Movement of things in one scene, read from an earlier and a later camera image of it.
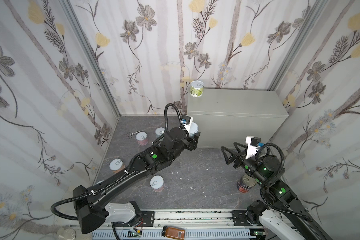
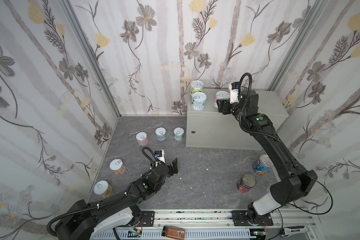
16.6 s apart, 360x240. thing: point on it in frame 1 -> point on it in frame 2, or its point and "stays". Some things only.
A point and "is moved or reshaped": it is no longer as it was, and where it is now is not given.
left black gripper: x=193 y=142 -> x=170 y=168
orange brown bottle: x=175 y=233 stays
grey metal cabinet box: x=226 y=116 stays
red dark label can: x=246 y=182 stays
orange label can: x=116 y=165 stays
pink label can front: x=157 y=183 is moved or reshaped
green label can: x=196 y=88 stays
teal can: x=159 y=131 stays
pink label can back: x=141 y=138 stays
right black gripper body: x=240 y=156 -> x=223 y=105
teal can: x=193 y=129 -> x=199 y=100
